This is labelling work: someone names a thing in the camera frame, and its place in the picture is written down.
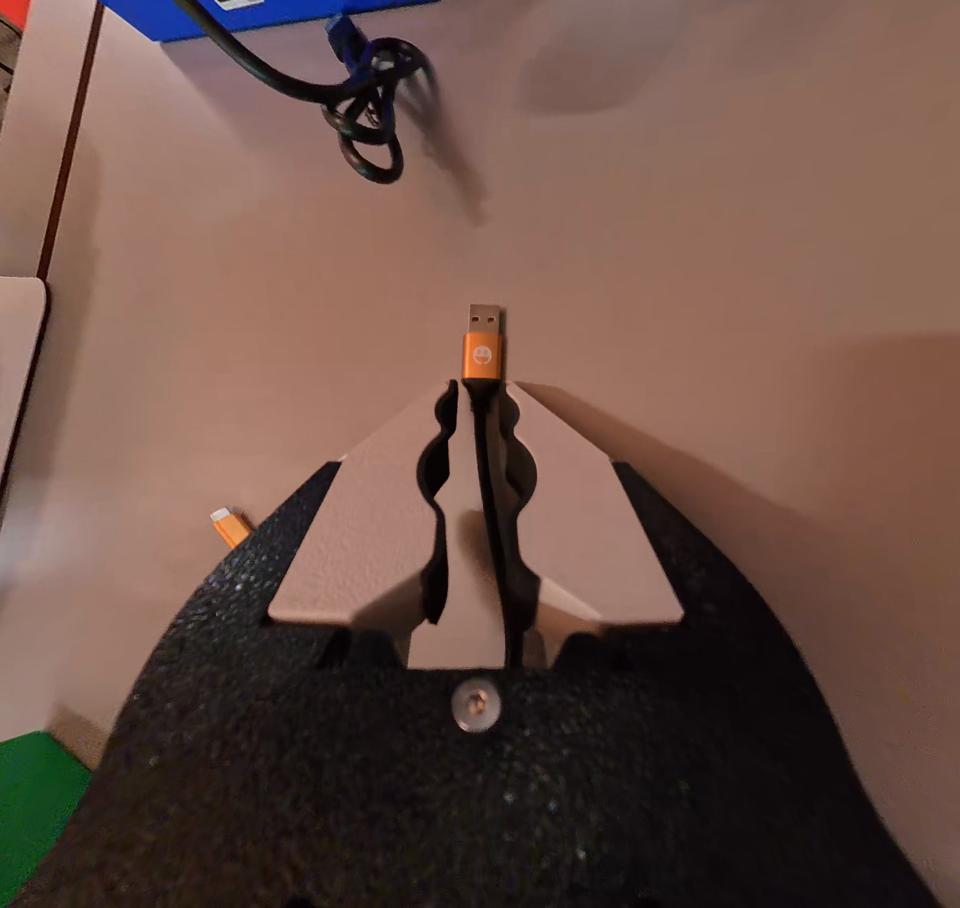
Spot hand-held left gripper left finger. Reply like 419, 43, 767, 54
267, 379, 460, 668

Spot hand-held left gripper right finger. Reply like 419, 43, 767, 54
498, 381, 685, 668

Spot orange USB cable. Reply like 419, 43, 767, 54
210, 304, 526, 671

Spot green plastic bin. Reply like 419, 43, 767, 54
0, 732, 93, 908

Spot thick black hub cable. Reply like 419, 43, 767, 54
123, 0, 354, 107

